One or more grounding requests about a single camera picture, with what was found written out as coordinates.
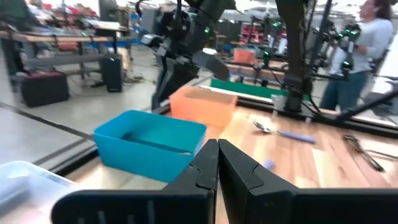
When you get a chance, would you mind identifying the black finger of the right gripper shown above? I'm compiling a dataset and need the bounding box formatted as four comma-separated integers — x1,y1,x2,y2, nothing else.
203,57,230,82
192,50,218,71

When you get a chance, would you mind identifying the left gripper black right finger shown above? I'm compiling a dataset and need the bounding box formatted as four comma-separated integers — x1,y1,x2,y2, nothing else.
218,139,398,224

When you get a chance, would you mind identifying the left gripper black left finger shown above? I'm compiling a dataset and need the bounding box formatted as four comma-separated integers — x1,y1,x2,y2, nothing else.
51,139,220,224

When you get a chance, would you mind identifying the orange background bin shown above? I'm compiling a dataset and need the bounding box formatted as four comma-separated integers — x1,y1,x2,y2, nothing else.
233,49,257,65

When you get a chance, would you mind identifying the green mat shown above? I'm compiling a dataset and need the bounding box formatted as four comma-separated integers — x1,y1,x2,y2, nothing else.
210,78,289,100

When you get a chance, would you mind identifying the orange plastic bin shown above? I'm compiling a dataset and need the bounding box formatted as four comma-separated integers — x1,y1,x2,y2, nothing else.
169,86,239,128

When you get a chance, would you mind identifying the blue plastic bin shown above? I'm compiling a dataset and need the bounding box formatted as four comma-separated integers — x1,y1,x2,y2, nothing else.
93,109,208,184

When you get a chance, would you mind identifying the black computer tower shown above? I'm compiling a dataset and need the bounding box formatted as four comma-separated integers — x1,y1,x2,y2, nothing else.
101,54,124,93

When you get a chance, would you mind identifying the wooden workbench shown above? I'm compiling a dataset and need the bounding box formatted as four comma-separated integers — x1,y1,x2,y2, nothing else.
0,30,131,78

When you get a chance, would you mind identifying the person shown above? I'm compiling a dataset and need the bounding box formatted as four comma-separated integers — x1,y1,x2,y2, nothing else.
320,0,395,112

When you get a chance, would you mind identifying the black equipment case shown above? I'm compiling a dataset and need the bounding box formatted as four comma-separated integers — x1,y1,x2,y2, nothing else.
20,70,70,108

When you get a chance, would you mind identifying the clear plastic bin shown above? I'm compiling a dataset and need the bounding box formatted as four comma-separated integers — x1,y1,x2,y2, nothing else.
0,161,78,224

